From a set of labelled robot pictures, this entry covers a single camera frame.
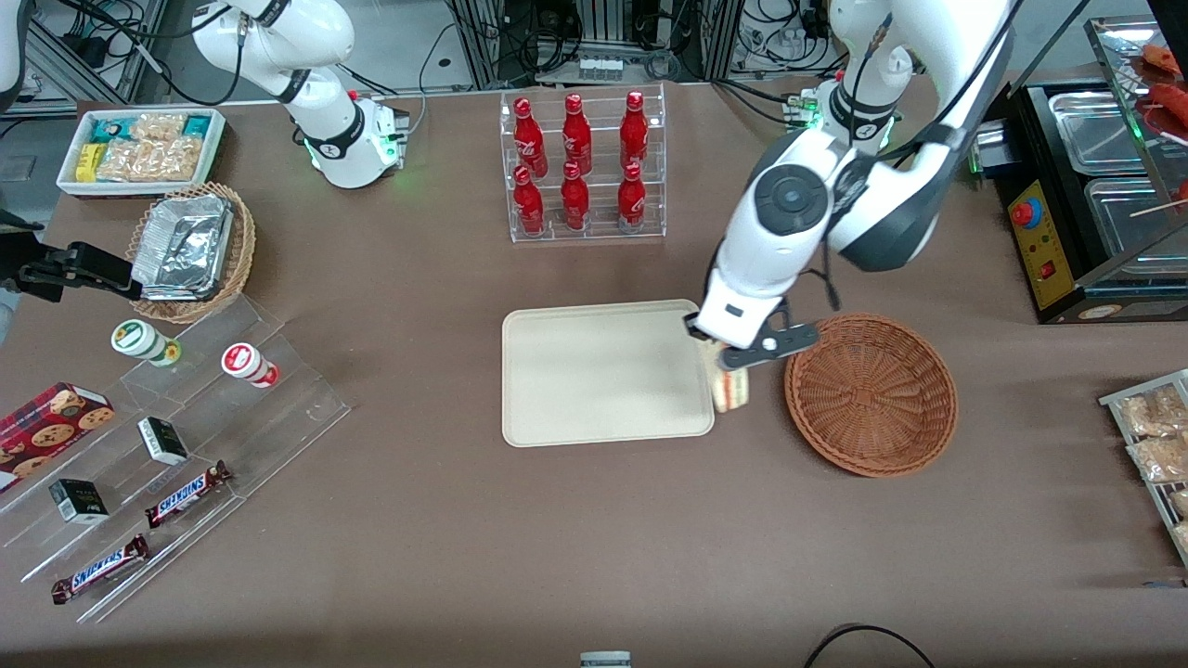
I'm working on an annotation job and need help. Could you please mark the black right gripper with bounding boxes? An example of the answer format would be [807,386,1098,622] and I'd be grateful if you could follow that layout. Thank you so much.
[0,210,145,305]

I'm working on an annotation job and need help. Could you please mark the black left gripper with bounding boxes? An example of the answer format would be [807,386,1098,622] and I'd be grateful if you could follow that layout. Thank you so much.
[684,314,823,374]

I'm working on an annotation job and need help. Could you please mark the triangle sandwich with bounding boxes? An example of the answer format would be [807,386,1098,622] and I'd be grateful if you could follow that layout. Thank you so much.
[709,341,755,415]

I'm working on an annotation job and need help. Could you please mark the brown wicker basket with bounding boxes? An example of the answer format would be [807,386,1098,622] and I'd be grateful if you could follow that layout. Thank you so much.
[784,313,959,479]

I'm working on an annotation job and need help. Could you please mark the light wicker basket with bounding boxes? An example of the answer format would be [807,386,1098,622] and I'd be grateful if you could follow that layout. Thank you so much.
[125,181,257,326]

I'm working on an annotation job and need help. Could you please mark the cream plastic serving tray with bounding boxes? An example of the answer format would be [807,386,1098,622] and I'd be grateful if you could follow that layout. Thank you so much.
[501,299,716,448]

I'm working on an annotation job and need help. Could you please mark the tray of wrapped pastries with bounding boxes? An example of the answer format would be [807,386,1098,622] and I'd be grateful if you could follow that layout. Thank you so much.
[1099,369,1188,569]

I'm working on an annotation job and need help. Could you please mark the green sunflower lid yogurt cup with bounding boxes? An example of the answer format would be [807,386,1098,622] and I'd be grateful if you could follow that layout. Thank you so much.
[110,318,183,368]

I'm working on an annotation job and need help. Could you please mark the silver foil lidded container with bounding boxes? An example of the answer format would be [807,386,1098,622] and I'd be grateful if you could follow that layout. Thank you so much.
[130,193,235,303]

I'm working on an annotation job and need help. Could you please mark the white rectangular snack bin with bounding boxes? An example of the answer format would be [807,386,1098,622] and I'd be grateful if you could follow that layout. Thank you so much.
[56,107,228,200]

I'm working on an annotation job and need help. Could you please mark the red strawberry lid yogurt cup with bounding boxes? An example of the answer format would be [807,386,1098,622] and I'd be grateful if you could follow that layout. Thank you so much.
[220,342,280,389]

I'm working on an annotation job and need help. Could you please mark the red tartan cookie box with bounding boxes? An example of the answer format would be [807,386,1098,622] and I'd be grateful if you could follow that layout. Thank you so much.
[0,381,116,493]

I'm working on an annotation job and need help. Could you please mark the small black carton box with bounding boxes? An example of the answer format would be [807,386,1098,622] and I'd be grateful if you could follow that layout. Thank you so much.
[137,417,189,467]
[48,479,110,526]

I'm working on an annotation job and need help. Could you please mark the red cola bottle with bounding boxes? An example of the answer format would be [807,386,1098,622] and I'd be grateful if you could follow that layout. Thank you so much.
[617,161,648,233]
[512,96,549,177]
[513,165,547,236]
[560,161,592,233]
[620,90,651,170]
[562,93,593,173]

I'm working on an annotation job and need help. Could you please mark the clear acrylic bottle rack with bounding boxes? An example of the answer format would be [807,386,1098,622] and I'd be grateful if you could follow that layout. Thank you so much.
[499,82,667,244]

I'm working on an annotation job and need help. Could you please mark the clear acrylic tiered display stand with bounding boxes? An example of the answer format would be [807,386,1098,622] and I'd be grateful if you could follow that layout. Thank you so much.
[0,295,352,624]

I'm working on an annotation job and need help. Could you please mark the Snickers chocolate bar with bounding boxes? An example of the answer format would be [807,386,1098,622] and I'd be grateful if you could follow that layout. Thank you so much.
[51,533,150,606]
[144,460,233,530]

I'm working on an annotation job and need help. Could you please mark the black food warmer cabinet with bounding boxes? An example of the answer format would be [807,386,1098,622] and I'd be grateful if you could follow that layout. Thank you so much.
[993,14,1188,326]

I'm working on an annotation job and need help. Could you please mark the grey metal box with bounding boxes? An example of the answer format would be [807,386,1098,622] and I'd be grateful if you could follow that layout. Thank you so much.
[968,119,1014,177]

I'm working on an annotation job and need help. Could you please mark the steel food pan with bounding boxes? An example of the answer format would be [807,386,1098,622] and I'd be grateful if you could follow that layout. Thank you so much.
[1084,176,1188,261]
[1049,91,1147,177]

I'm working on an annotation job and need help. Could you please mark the red sausage on skewer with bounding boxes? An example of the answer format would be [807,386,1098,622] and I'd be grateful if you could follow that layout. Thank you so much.
[1140,42,1188,80]
[1146,83,1188,126]

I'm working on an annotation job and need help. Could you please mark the black floor cable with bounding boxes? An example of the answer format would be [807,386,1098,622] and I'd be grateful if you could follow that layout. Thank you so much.
[803,623,936,668]

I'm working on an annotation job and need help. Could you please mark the aluminium frame rack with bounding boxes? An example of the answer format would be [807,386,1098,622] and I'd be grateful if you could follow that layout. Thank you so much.
[445,0,743,89]

